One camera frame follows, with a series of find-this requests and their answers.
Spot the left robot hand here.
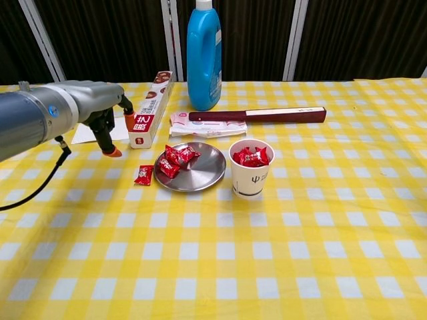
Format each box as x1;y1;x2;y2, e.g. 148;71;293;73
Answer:
78;79;136;158

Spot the white paper cup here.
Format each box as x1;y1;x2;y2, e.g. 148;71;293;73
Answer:
228;139;276;200

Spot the white paper card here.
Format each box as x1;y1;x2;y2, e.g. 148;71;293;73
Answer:
71;116;134;145

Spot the red white cling film box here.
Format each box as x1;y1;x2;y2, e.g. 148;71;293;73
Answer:
128;70;174;150

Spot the pink white wet wipes pack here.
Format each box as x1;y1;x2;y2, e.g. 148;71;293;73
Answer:
169;111;248;138

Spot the blue detergent bottle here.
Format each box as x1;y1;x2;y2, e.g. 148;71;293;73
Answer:
185;0;224;112

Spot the round steel plate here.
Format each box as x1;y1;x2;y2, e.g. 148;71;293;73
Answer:
154;141;227;193

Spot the long maroon fan case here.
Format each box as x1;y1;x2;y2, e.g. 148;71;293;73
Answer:
188;106;327;124

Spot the yellow checked tablecloth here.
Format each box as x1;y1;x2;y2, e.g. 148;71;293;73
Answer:
0;79;427;320
352;77;427;151

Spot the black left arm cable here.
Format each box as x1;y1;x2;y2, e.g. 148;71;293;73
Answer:
0;135;73;212

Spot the white metal frame post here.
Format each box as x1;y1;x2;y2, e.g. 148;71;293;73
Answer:
18;0;67;84
161;0;184;83
282;0;310;82

